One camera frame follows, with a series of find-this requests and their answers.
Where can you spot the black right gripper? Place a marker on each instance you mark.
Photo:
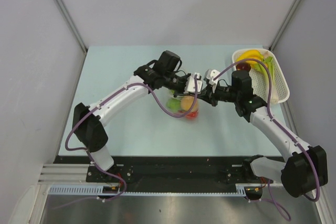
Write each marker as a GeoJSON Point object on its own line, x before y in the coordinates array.
{"type": "Point", "coordinates": [208, 94]}

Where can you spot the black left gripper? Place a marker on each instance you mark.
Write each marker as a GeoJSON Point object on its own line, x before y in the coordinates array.
{"type": "Point", "coordinates": [181, 92]}

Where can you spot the green apple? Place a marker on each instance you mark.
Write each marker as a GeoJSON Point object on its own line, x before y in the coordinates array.
{"type": "Point", "coordinates": [173, 104]}

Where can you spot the red apple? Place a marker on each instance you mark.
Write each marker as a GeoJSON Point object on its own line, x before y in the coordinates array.
{"type": "Point", "coordinates": [243, 66]}

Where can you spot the orange yellow peach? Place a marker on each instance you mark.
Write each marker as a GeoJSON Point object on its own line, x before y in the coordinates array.
{"type": "Point", "coordinates": [186, 103]}

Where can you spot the clear dotted zip top bag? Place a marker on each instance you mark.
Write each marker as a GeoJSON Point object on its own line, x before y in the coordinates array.
{"type": "Point", "coordinates": [170, 94]}

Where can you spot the red tomato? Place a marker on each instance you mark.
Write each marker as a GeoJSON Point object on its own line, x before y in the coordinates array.
{"type": "Point", "coordinates": [192, 115]}

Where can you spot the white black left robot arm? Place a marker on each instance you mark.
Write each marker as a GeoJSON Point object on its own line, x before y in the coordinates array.
{"type": "Point", "coordinates": [89, 121]}

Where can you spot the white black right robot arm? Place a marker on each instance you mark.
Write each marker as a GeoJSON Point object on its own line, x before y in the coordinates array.
{"type": "Point", "coordinates": [273, 129]}

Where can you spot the white perforated plastic basket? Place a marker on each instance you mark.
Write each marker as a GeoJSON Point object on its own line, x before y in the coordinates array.
{"type": "Point", "coordinates": [280, 91]}

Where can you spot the pale green celery bunch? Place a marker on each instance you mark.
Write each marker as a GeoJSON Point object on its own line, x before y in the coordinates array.
{"type": "Point", "coordinates": [269, 63]}

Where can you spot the yellow banana bunch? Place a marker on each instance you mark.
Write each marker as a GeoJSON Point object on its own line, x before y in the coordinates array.
{"type": "Point", "coordinates": [251, 54]}

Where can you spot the garlic bulb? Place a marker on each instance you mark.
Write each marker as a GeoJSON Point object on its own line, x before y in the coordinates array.
{"type": "Point", "coordinates": [267, 55]}

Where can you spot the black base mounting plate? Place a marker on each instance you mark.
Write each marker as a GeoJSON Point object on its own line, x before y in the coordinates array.
{"type": "Point", "coordinates": [233, 161]}

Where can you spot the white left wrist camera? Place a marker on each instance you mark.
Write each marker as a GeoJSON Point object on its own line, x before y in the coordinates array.
{"type": "Point", "coordinates": [193, 84]}

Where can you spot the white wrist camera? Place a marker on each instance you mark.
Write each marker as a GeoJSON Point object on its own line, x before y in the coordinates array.
{"type": "Point", "coordinates": [210, 76]}
{"type": "Point", "coordinates": [193, 84]}

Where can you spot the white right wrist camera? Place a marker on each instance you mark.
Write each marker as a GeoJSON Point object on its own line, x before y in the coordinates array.
{"type": "Point", "coordinates": [210, 76]}

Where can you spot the white slotted cable duct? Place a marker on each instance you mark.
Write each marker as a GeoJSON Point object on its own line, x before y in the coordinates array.
{"type": "Point", "coordinates": [88, 190]}

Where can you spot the aluminium frame rail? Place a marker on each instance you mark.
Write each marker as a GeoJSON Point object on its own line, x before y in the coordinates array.
{"type": "Point", "coordinates": [65, 174]}

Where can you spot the right aluminium corner post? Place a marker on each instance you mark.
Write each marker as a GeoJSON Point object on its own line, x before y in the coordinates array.
{"type": "Point", "coordinates": [286, 21]}

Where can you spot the aluminium corner post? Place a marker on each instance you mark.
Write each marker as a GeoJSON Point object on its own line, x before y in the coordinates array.
{"type": "Point", "coordinates": [286, 21]}
{"type": "Point", "coordinates": [61, 6]}

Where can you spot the left aluminium corner post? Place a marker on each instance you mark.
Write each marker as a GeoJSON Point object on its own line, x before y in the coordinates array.
{"type": "Point", "coordinates": [61, 6]}

